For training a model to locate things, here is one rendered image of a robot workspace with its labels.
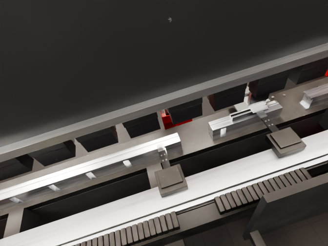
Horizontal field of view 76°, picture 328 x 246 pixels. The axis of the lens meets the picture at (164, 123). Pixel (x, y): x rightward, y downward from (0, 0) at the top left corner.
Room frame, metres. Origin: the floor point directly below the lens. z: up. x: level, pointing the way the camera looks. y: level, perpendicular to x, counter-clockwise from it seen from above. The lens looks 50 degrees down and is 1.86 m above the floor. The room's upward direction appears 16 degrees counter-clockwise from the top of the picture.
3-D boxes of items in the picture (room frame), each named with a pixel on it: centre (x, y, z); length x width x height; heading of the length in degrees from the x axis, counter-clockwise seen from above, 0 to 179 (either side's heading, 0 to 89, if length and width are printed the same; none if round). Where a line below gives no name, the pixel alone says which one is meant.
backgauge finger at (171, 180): (0.48, 0.04, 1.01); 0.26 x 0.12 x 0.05; 3
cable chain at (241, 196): (0.26, -0.30, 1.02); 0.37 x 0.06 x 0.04; 93
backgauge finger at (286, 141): (0.51, -0.49, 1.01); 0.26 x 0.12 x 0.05; 3
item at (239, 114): (0.66, -0.44, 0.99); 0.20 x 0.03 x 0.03; 93
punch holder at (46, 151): (0.62, 0.49, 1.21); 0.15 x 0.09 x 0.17; 93
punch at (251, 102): (0.67, -0.48, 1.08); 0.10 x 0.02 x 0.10; 93
